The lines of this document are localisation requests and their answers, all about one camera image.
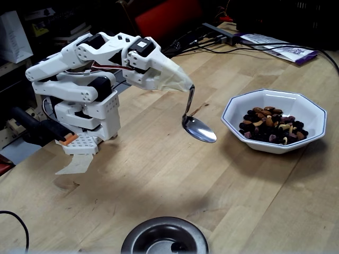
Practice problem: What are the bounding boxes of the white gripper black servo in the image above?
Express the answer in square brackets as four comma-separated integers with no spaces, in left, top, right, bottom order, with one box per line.
[121,37,196,92]

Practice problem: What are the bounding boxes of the bent metal spoon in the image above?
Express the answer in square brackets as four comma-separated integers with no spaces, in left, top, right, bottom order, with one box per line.
[181,84,218,144]

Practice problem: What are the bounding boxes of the mixed nuts and raisins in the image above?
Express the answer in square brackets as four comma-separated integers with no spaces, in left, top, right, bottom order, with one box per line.
[238,106,309,146]

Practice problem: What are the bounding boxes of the white octagonal bowl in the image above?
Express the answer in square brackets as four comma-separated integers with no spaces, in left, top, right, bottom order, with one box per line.
[221,88,328,154]

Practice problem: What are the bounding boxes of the dark brown round plate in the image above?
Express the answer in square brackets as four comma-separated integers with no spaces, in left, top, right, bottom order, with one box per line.
[121,216,209,254]

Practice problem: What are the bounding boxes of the grey usb hub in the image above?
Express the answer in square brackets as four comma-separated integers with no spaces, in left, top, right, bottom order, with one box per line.
[202,22,240,46]

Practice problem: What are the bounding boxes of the dark hardcover book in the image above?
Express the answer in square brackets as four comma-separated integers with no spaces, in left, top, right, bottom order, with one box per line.
[51,22,92,42]

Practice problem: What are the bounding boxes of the beige masking tape piece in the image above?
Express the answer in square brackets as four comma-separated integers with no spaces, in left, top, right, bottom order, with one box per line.
[55,152,94,176]

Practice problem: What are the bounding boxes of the dark printed box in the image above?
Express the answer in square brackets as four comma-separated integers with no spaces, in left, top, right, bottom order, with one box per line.
[23,6,91,22]

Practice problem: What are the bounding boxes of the black clamp orange pad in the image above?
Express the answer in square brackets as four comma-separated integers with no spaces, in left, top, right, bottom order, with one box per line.
[10,106,79,147]

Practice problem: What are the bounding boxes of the yellow black small box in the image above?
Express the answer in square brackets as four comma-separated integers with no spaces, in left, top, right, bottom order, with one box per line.
[31,22,50,38]

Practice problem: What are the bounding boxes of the purple white paper packet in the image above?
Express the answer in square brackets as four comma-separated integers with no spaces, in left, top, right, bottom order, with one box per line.
[239,33,319,66]

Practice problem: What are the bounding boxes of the white paper bag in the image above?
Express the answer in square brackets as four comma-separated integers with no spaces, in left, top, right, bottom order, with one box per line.
[0,10,34,65]

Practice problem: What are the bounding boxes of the red padded seat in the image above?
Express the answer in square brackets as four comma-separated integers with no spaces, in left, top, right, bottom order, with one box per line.
[0,161,14,177]

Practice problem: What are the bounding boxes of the black usb cable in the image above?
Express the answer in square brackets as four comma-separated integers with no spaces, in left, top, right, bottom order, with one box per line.
[164,31,217,58]
[182,36,226,53]

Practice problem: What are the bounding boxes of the thin black cable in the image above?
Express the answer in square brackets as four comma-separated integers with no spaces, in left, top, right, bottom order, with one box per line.
[0,210,30,252]
[195,43,318,55]

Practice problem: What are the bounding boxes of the red alligator clip wires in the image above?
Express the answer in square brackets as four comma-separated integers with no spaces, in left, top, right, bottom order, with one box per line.
[215,0,235,23]

